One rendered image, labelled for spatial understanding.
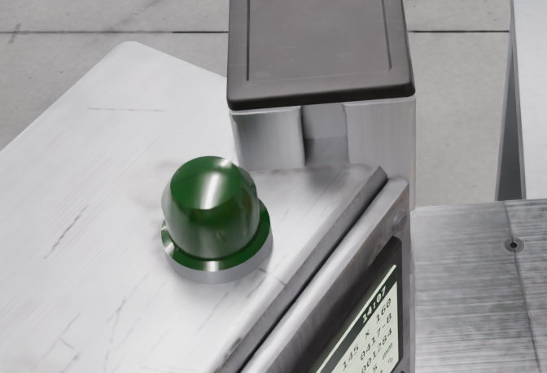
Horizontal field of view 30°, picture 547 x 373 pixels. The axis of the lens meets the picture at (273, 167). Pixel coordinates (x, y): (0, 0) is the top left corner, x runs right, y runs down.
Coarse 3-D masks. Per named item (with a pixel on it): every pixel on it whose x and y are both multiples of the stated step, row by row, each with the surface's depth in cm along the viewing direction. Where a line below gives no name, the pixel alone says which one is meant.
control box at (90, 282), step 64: (128, 64) 29; (192, 64) 29; (64, 128) 28; (128, 128) 27; (192, 128) 27; (0, 192) 26; (64, 192) 26; (128, 192) 26; (320, 192) 25; (384, 192) 26; (0, 256) 25; (64, 256) 25; (128, 256) 24; (320, 256) 24; (0, 320) 23; (64, 320) 23; (128, 320) 23; (192, 320) 23; (256, 320) 23; (320, 320) 24
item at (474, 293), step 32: (416, 224) 106; (448, 224) 106; (480, 224) 106; (512, 224) 105; (544, 224) 105; (416, 256) 104; (448, 256) 103; (480, 256) 103; (512, 256) 102; (544, 256) 102; (416, 288) 101; (448, 288) 101; (480, 288) 100; (512, 288) 100; (544, 288) 99; (416, 320) 98; (448, 320) 98; (480, 320) 98; (512, 320) 97; (544, 320) 97; (416, 352) 96; (448, 352) 96; (480, 352) 95; (512, 352) 95; (544, 352) 95
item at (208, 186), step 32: (192, 160) 23; (224, 160) 23; (192, 192) 23; (224, 192) 22; (256, 192) 23; (192, 224) 22; (224, 224) 22; (256, 224) 23; (192, 256) 23; (224, 256) 23; (256, 256) 23
